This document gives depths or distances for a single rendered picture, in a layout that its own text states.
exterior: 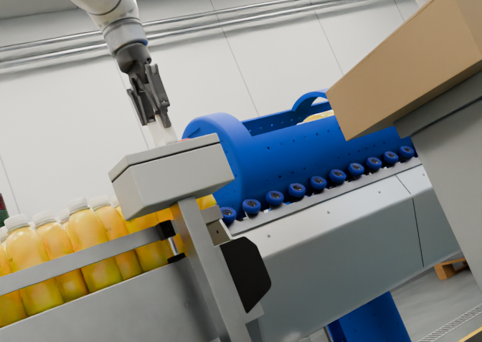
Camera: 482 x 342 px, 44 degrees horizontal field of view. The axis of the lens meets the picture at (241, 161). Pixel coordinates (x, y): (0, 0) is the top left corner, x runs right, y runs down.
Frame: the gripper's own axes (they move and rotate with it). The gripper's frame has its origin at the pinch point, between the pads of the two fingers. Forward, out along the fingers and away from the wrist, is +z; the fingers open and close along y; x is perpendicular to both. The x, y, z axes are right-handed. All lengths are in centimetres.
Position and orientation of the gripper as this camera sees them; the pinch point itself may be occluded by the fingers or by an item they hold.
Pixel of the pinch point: (163, 133)
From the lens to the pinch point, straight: 131.2
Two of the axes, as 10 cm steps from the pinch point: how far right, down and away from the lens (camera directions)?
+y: -4.9, 3.3, 8.1
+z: 3.7, 9.2, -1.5
